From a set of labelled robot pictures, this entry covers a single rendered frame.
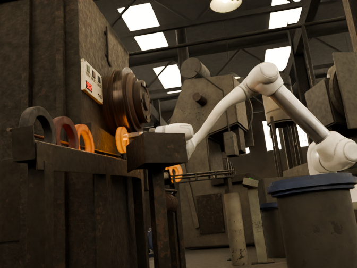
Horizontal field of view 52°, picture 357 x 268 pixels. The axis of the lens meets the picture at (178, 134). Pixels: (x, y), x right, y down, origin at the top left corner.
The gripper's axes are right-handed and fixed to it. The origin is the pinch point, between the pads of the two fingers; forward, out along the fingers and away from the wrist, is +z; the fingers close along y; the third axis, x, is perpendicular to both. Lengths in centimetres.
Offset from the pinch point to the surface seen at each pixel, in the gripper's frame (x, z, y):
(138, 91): 30.0, -8.5, 6.4
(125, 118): 11.8, -1.0, 2.6
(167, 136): -12, -35, -43
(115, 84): 32.9, 4.2, -1.4
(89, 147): -15.1, 0.8, -46.1
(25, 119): -16, 1, -98
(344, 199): -45, -100, -68
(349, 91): 110, -219, 290
